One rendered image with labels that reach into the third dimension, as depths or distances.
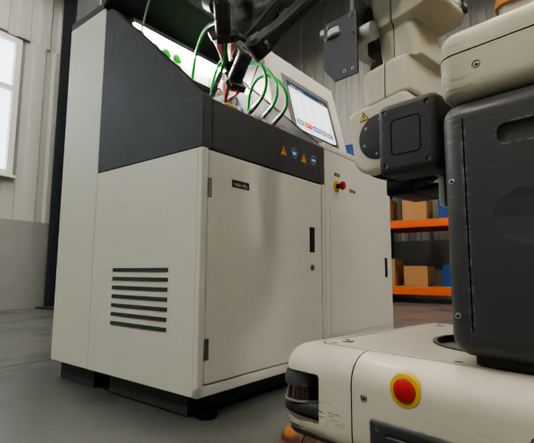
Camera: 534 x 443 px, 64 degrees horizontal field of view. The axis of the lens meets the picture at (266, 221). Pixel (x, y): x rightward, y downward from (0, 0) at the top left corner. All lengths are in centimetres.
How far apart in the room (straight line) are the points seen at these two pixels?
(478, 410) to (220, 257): 84
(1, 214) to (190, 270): 438
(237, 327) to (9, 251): 438
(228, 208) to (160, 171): 26
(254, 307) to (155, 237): 39
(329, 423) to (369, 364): 13
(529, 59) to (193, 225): 90
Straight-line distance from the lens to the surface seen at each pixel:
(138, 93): 162
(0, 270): 548
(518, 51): 75
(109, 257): 161
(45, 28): 637
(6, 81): 590
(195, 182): 128
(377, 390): 76
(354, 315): 200
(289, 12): 173
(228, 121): 139
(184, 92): 142
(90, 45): 203
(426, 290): 655
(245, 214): 139
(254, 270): 141
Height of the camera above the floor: 42
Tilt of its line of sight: 7 degrees up
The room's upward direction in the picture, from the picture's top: straight up
